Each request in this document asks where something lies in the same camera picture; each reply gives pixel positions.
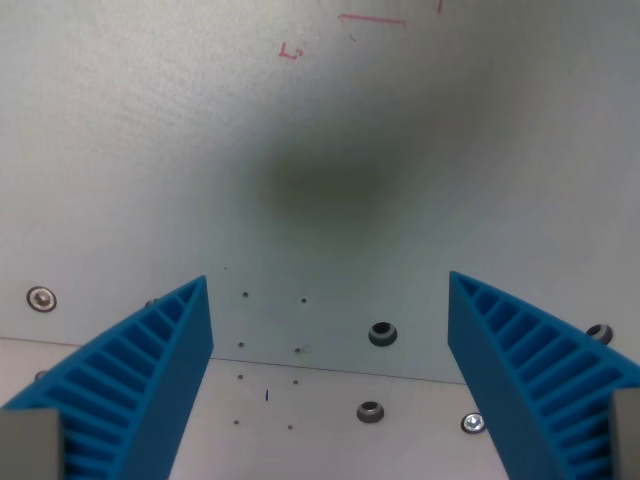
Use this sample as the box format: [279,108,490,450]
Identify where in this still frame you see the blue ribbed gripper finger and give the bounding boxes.
[447,270,640,480]
[0,274,215,480]

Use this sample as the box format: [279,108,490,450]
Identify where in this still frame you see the silver torx screw with washer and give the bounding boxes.
[460,412,487,435]

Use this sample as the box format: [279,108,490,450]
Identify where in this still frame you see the dark countersunk bolt hole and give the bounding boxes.
[356,400,385,425]
[367,321,400,347]
[585,323,614,346]

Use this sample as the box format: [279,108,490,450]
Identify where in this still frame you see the silver hex socket screw with washer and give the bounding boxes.
[26,286,58,314]

